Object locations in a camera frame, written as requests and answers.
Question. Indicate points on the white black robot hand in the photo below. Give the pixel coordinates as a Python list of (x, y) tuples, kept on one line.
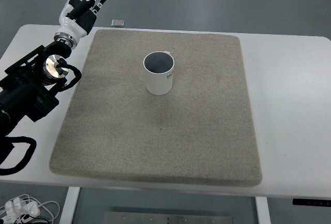
[(76, 20)]

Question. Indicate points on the grey metal base plate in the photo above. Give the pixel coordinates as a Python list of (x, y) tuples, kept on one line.
[(130, 217)]

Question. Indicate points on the white left table leg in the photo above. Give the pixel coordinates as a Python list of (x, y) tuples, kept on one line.
[(69, 205)]

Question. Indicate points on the white ribbed cup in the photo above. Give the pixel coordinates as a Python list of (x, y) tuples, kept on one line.
[(159, 69)]

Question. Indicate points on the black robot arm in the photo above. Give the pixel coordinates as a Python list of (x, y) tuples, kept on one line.
[(31, 84)]

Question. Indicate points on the white table leg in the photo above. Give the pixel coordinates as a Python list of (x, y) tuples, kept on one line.
[(262, 210), (69, 205)]

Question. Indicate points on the black desk control panel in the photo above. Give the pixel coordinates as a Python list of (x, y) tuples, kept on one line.
[(311, 202)]

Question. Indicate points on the white right table leg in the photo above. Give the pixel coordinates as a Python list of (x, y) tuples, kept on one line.
[(262, 210)]

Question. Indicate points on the white power adapter with cables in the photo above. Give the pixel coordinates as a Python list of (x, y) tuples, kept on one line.
[(27, 209)]

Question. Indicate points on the small grey metal plate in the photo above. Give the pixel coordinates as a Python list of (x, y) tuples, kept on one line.
[(118, 23)]

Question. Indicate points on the beige felt mat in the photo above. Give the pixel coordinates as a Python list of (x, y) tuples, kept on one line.
[(201, 132)]

